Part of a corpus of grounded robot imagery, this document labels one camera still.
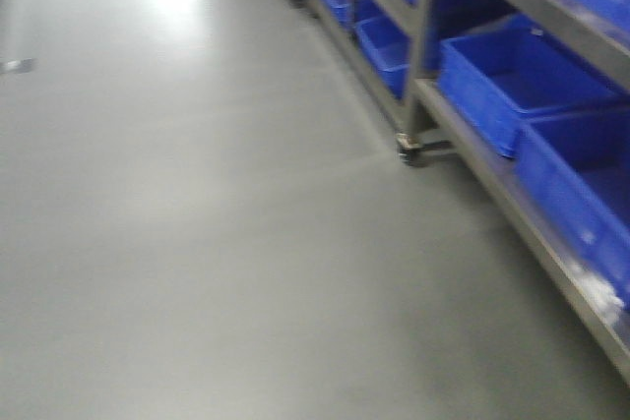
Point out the stainless steel shelf rack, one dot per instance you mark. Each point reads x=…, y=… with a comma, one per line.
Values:
x=597, y=30

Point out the blue bin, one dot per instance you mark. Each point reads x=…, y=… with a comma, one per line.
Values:
x=385, y=47
x=576, y=169
x=499, y=80

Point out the blue bin lower near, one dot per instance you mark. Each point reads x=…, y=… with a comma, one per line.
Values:
x=576, y=169

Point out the blue bin lower far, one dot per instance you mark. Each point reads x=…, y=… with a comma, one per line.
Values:
x=385, y=47

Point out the blue bin lower middle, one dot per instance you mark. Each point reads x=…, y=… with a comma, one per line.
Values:
x=499, y=80

